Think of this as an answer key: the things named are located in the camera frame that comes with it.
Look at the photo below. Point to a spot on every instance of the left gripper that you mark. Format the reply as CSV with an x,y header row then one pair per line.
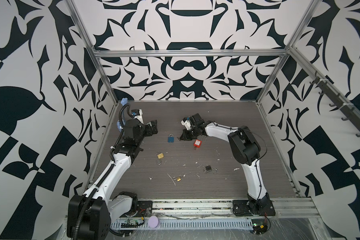
x,y
153,129

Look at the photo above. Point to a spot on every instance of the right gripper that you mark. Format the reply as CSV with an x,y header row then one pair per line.
x,y
185,137

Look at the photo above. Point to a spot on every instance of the blue padlock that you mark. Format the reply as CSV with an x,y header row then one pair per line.
x,y
171,138

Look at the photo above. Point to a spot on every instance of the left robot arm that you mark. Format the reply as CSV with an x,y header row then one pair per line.
x,y
91,214

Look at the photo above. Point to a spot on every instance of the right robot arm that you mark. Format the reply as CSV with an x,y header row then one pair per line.
x,y
246,151

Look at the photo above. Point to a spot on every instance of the brass padlock with key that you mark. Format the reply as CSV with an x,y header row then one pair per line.
x,y
160,156

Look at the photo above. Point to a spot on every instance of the red padlock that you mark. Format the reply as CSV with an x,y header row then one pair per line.
x,y
198,142

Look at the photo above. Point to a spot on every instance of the blue flower toy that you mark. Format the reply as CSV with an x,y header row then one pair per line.
x,y
124,101

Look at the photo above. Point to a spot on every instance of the black padlock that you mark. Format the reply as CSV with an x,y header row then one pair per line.
x,y
209,169

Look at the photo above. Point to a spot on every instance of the small brass padlock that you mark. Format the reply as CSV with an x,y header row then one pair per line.
x,y
177,179

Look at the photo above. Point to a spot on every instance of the purple round lid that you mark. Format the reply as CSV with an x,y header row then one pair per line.
x,y
153,222

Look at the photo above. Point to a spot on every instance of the green circuit board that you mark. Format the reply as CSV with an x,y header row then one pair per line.
x,y
260,228

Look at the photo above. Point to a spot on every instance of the black hook rack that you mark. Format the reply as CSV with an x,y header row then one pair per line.
x,y
338,100

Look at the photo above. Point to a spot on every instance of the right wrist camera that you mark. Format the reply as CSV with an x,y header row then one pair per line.
x,y
192,122

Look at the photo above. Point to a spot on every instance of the white cable duct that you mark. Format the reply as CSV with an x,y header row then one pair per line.
x,y
193,224

